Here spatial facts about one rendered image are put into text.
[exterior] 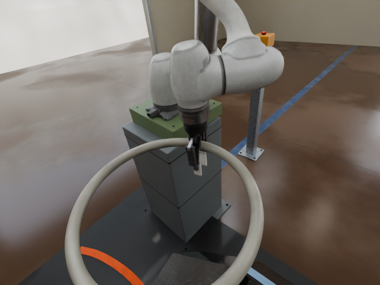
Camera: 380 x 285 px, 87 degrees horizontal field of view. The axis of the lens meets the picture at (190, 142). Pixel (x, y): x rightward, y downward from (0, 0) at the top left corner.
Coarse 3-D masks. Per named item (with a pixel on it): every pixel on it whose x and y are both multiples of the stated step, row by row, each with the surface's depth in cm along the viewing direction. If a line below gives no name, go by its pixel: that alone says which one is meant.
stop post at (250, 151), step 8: (264, 40) 139; (272, 40) 142; (264, 88) 166; (256, 96) 166; (256, 104) 170; (256, 112) 174; (256, 120) 178; (248, 128) 188; (256, 128) 184; (248, 136) 193; (256, 136) 191; (248, 144) 198; (256, 144) 199; (240, 152) 205; (248, 152) 203; (256, 152) 204; (256, 160) 195
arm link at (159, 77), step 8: (160, 56) 90; (168, 56) 89; (152, 64) 90; (160, 64) 88; (168, 64) 88; (152, 72) 90; (160, 72) 89; (168, 72) 89; (152, 80) 92; (160, 80) 90; (168, 80) 91; (152, 88) 95; (160, 88) 93; (168, 88) 93; (152, 96) 99; (160, 96) 95; (168, 96) 95; (160, 104) 98; (168, 104) 98
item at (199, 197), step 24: (216, 120) 109; (216, 144) 118; (144, 168) 121; (168, 168) 96; (192, 168) 109; (216, 168) 128; (168, 192) 112; (192, 192) 118; (216, 192) 142; (168, 216) 134; (192, 216) 129; (216, 216) 150
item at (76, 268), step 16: (144, 144) 68; (160, 144) 68; (176, 144) 68; (208, 144) 65; (112, 160) 65; (128, 160) 67; (224, 160) 61; (96, 176) 60; (240, 176) 56; (256, 192) 50; (80, 208) 52; (256, 208) 47; (80, 224) 50; (256, 224) 44; (256, 240) 41; (80, 256) 44; (240, 256) 40; (80, 272) 41; (240, 272) 38
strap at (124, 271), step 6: (84, 252) 137; (90, 252) 137; (96, 252) 136; (102, 252) 136; (102, 258) 133; (108, 258) 132; (108, 264) 129; (114, 264) 129; (120, 264) 129; (120, 270) 126; (126, 270) 125; (126, 276) 123; (132, 276) 123; (132, 282) 120; (138, 282) 120
